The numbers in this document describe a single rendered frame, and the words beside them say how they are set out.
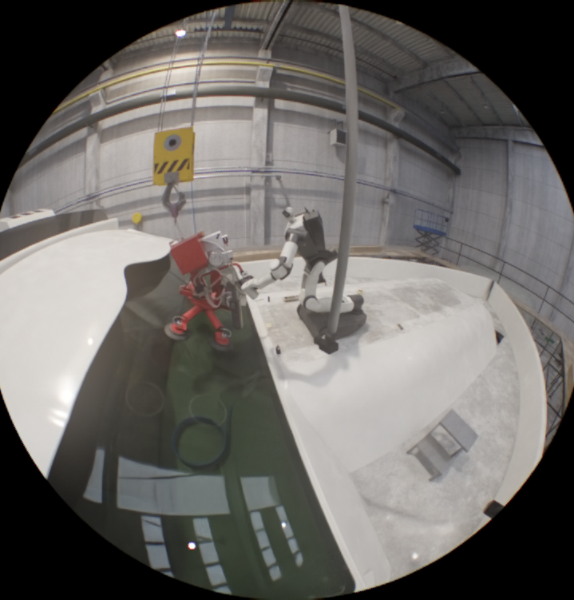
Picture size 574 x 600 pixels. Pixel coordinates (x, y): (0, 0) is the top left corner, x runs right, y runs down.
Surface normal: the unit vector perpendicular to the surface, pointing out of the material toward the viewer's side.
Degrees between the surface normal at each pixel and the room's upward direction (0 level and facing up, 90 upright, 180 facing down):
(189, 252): 90
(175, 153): 90
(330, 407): 36
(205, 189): 90
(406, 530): 0
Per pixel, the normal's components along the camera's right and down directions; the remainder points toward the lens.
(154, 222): 0.31, 0.45
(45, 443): 0.36, -0.83
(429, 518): 0.04, -0.88
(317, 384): 0.13, -0.69
